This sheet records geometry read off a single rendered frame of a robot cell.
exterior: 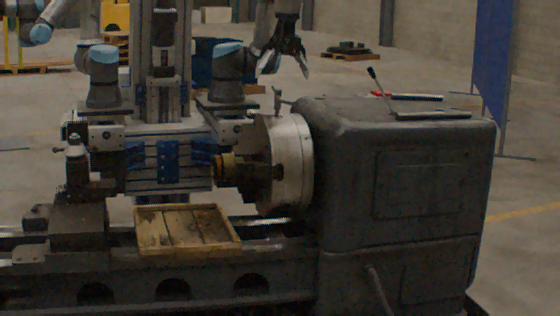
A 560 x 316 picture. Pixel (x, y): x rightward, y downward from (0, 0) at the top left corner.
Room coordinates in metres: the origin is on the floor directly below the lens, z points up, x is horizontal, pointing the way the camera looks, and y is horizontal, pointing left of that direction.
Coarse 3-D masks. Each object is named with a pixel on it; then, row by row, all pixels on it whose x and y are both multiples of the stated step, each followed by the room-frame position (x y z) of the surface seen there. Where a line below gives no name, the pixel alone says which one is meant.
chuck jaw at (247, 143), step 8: (240, 128) 1.94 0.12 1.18; (248, 128) 1.91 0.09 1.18; (240, 136) 1.88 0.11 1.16; (248, 136) 1.89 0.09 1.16; (256, 136) 1.90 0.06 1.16; (240, 144) 1.87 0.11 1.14; (248, 144) 1.87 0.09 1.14; (256, 144) 1.88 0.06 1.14; (240, 152) 1.85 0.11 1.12; (248, 152) 1.86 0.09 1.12; (256, 152) 1.86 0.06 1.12
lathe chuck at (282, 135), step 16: (256, 128) 1.90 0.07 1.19; (272, 128) 1.78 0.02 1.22; (288, 128) 1.80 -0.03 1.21; (272, 144) 1.74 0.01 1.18; (288, 144) 1.75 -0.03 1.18; (256, 160) 1.90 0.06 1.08; (272, 160) 1.72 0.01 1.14; (288, 160) 1.73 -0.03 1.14; (288, 176) 1.72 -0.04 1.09; (272, 192) 1.71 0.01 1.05; (288, 192) 1.72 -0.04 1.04; (256, 208) 1.88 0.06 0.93; (272, 208) 1.74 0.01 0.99; (288, 208) 1.76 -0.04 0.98
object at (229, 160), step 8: (232, 152) 1.83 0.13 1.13; (216, 160) 1.80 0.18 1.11; (224, 160) 1.80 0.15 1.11; (232, 160) 1.80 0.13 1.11; (240, 160) 1.82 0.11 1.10; (216, 168) 1.78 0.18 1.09; (224, 168) 1.79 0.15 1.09; (232, 168) 1.79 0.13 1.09; (216, 176) 1.79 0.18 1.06; (224, 176) 1.79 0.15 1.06; (232, 176) 1.80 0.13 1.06; (240, 176) 1.82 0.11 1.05
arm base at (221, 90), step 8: (216, 80) 2.43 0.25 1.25; (224, 80) 2.42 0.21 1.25; (232, 80) 2.43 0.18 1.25; (240, 80) 2.47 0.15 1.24; (216, 88) 2.43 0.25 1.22; (224, 88) 2.41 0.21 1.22; (232, 88) 2.42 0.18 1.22; (240, 88) 2.46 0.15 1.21; (208, 96) 2.45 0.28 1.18; (216, 96) 2.42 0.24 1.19; (224, 96) 2.41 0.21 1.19; (232, 96) 2.41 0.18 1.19; (240, 96) 2.43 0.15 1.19
